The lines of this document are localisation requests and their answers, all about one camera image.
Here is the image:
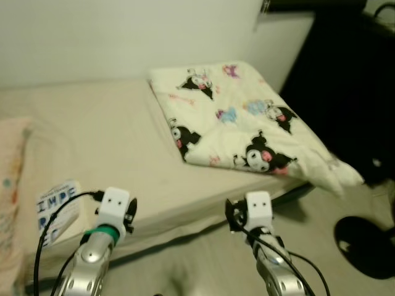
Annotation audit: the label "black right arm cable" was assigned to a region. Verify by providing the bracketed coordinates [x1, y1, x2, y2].
[231, 216, 331, 296]

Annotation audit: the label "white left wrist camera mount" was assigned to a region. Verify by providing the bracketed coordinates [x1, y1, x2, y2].
[93, 187, 131, 238]

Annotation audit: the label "cream cartoon print blanket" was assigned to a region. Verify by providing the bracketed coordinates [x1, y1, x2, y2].
[148, 60, 365, 197]

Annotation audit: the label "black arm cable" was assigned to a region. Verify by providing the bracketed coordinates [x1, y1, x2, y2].
[231, 216, 331, 296]
[34, 191, 102, 296]

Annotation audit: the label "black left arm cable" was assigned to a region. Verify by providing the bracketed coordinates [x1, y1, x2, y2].
[34, 191, 102, 296]

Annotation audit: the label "white book with blue letters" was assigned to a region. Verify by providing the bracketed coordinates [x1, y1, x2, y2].
[35, 179, 83, 247]

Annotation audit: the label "beige bed mattress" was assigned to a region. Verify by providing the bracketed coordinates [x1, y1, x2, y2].
[0, 77, 309, 284]

